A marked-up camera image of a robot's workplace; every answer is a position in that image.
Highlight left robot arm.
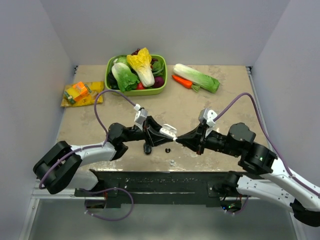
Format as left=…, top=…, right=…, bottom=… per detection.
left=33, top=116, right=177, bottom=196

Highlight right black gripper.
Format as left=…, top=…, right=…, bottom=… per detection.
left=175, top=121, right=240, bottom=157

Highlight dark red grapes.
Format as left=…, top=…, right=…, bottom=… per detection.
left=131, top=48, right=141, bottom=56

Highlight napa cabbage on table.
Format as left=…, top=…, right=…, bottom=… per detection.
left=173, top=63, right=220, bottom=93

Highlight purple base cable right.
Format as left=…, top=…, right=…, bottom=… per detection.
left=223, top=192, right=253, bottom=215

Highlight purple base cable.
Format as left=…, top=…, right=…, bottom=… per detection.
left=223, top=192, right=253, bottom=215
left=84, top=187, right=135, bottom=221

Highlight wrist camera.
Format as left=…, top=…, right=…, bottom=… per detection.
left=134, top=104, right=148, bottom=126
left=198, top=108, right=218, bottom=128

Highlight yellow napa cabbage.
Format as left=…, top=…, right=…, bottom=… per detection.
left=126, top=47, right=155, bottom=88

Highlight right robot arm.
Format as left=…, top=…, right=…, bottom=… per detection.
left=175, top=123, right=320, bottom=227

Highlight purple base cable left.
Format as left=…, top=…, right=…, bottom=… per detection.
left=84, top=187, right=135, bottom=221

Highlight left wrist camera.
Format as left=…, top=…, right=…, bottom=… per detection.
left=134, top=104, right=148, bottom=126

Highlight white earbud charging case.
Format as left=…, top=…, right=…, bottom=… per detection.
left=159, top=123, right=178, bottom=138

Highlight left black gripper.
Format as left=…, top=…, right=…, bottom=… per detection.
left=121, top=116, right=174, bottom=148

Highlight purple onion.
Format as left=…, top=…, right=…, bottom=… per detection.
left=152, top=76, right=165, bottom=89

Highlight orange juice box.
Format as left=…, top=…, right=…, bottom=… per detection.
left=63, top=81, right=92, bottom=105

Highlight green plastic basket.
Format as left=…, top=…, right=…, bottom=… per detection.
left=104, top=54, right=168, bottom=97

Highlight orange toy carrot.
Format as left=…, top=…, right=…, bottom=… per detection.
left=171, top=75, right=200, bottom=93

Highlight green lettuce in basket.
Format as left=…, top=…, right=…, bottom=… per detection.
left=111, top=62, right=140, bottom=92

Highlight black earbud charging case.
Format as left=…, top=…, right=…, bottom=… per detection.
left=143, top=143, right=152, bottom=155

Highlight yellow snack bag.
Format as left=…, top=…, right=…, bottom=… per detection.
left=60, top=81, right=104, bottom=108

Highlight dark green leafy vegetable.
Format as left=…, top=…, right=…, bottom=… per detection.
left=151, top=61, right=165, bottom=76

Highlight round green cabbage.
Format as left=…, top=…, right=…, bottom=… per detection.
left=113, top=56, right=131, bottom=68

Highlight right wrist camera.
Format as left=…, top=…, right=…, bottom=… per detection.
left=198, top=108, right=218, bottom=128

